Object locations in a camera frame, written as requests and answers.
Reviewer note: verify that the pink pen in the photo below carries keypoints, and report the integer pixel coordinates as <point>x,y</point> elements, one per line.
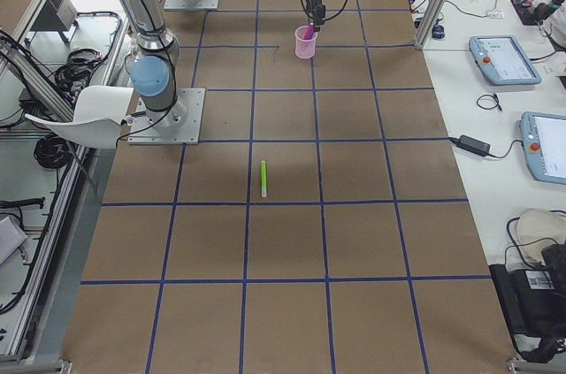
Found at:
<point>309,32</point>

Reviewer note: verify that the pink mesh cup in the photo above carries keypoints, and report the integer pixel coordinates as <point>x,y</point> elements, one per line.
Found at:
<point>304,49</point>

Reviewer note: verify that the green pen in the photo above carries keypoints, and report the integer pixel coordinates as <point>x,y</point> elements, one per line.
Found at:
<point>263,179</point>

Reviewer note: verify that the blue teach pendant far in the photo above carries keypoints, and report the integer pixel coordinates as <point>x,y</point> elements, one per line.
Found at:
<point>502,60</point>

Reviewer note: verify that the blue teach pendant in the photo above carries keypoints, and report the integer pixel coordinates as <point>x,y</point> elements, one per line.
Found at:
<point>502,60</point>
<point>543,137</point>

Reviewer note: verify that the black power adapter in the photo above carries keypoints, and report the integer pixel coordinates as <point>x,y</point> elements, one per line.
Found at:
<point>469,144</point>

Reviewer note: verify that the blue teach pendant near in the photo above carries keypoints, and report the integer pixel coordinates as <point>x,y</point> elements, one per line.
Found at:
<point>543,137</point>

